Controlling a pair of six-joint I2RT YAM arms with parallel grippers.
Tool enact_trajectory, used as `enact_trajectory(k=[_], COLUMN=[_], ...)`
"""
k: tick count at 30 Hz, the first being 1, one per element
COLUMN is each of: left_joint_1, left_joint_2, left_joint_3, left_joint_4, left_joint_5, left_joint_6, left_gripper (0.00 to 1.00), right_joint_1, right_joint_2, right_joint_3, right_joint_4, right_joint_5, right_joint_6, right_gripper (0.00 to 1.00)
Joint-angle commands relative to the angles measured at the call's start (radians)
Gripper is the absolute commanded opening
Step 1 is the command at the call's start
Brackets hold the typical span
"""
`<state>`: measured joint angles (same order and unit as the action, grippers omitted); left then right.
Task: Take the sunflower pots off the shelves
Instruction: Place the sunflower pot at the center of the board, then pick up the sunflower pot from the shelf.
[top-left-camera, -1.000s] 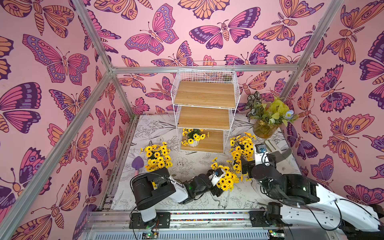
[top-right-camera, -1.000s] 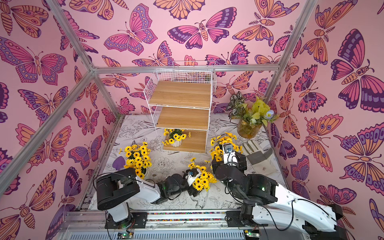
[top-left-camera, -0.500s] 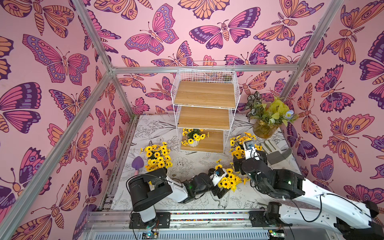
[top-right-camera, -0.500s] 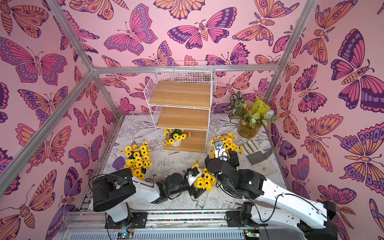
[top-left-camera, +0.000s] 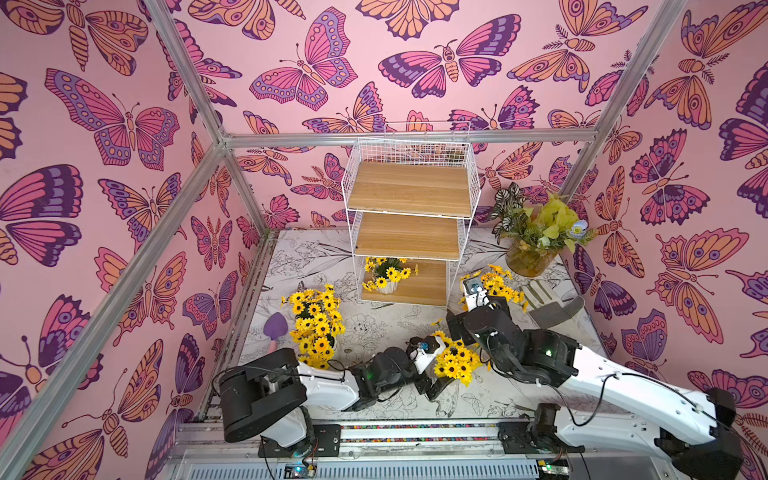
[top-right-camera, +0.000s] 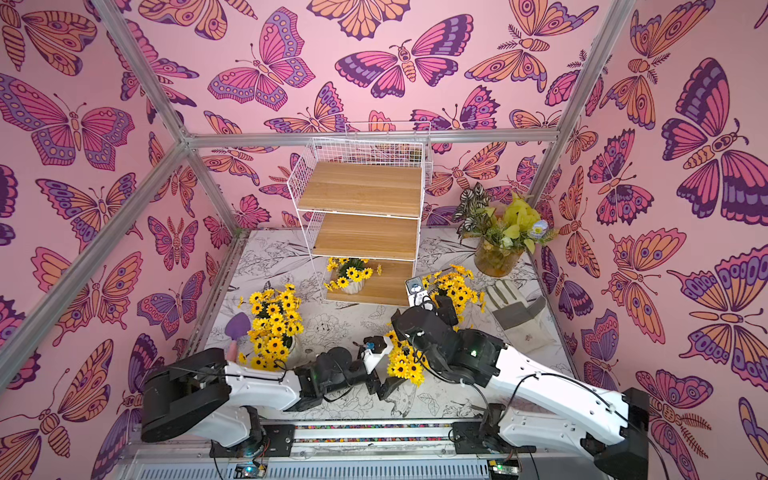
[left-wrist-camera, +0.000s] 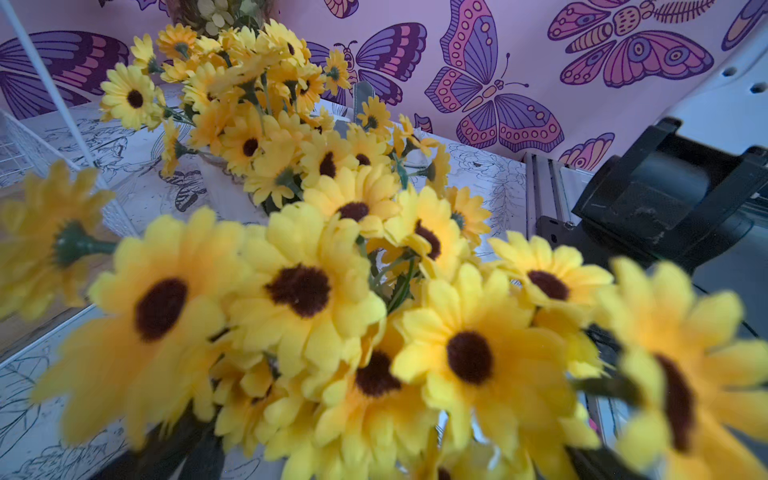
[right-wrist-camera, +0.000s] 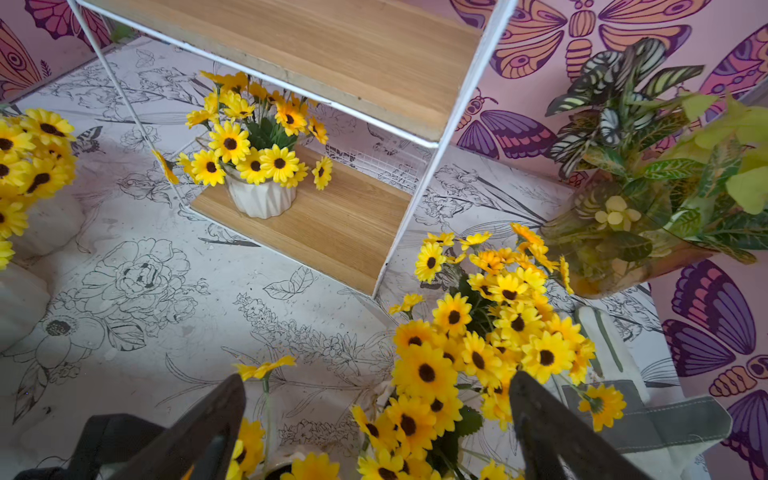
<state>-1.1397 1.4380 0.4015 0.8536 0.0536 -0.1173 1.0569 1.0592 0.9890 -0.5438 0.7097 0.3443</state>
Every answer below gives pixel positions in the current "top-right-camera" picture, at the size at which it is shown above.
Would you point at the green plant in glass vase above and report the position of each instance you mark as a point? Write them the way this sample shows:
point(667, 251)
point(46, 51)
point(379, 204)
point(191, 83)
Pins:
point(504, 235)

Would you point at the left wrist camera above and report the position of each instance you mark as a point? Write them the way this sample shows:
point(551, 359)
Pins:
point(375, 349)

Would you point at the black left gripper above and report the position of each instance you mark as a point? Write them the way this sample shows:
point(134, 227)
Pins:
point(388, 385)

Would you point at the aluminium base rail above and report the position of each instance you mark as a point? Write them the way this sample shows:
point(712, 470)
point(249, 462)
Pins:
point(417, 449)

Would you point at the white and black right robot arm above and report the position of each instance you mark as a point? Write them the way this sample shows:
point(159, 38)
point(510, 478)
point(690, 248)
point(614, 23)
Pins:
point(609, 426)

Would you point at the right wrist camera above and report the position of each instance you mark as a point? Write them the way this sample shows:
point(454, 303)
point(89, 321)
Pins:
point(417, 294)

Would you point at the white wire wooden shelf rack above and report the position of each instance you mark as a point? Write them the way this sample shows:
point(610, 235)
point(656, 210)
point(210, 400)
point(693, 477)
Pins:
point(364, 199)

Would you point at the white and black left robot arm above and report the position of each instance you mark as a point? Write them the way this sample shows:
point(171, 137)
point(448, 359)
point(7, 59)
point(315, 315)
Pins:
point(208, 396)

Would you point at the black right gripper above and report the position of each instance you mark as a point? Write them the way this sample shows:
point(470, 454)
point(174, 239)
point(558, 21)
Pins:
point(437, 309)

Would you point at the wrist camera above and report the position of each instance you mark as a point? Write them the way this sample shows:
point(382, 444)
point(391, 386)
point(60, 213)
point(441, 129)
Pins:
point(375, 349)
point(417, 294)

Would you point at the sunflower pot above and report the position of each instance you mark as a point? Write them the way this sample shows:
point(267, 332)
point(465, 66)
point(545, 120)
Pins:
point(454, 283)
point(404, 362)
point(349, 274)
point(274, 312)
point(271, 342)

